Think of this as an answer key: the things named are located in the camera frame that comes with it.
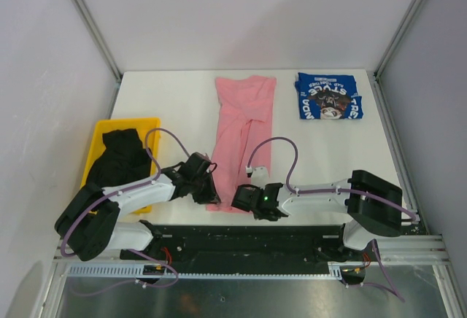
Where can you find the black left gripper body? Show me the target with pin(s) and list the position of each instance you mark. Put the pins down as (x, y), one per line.
(196, 181)

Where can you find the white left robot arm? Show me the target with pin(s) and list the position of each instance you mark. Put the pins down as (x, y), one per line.
(92, 222)

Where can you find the white slotted cable duct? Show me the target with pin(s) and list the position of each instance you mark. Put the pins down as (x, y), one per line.
(325, 271)

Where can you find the aluminium frame post right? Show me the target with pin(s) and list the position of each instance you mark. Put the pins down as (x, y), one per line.
(413, 10)

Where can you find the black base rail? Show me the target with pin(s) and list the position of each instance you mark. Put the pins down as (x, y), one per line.
(251, 245)

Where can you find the aluminium frame post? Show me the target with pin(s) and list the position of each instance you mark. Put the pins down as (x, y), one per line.
(413, 10)
(89, 22)

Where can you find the folded blue printed t-shirt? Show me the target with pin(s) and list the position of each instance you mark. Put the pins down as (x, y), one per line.
(328, 97)

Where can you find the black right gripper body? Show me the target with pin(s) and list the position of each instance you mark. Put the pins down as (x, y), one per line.
(257, 215)

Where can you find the aluminium frame post left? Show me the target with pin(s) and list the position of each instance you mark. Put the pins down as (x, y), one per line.
(89, 22)

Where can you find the pink t-shirt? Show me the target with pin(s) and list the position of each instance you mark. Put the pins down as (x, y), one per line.
(245, 120)

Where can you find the aluminium side rail right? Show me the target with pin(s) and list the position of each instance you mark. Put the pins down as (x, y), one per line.
(394, 144)

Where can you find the black t-shirt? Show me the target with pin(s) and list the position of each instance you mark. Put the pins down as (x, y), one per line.
(123, 161)

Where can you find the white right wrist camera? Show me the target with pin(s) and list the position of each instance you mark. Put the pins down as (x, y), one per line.
(259, 176)

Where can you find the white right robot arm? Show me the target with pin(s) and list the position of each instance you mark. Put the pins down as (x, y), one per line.
(374, 205)

